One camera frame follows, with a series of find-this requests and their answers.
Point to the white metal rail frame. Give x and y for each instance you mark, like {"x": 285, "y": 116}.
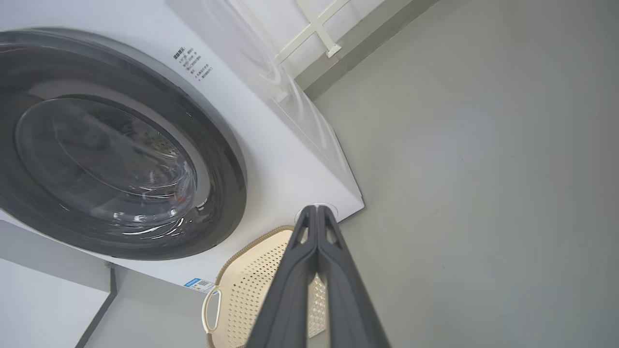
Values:
{"x": 314, "y": 29}

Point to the washing machine glass door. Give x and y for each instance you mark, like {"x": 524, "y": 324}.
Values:
{"x": 217, "y": 183}

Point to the stainless steel washing machine drum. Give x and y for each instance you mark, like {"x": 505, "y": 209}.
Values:
{"x": 106, "y": 159}

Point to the white front-load washing machine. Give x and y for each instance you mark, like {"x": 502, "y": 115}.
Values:
{"x": 280, "y": 159}

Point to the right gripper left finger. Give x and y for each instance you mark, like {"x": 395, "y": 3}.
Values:
{"x": 290, "y": 295}

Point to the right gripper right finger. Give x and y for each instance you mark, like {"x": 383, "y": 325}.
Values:
{"x": 348, "y": 299}

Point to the round white filter cover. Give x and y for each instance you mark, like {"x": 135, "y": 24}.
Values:
{"x": 300, "y": 212}

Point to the cream perforated laundry basket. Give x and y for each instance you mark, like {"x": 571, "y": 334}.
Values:
{"x": 251, "y": 285}

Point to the blue energy label sticker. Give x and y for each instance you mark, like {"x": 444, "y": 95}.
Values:
{"x": 199, "y": 285}

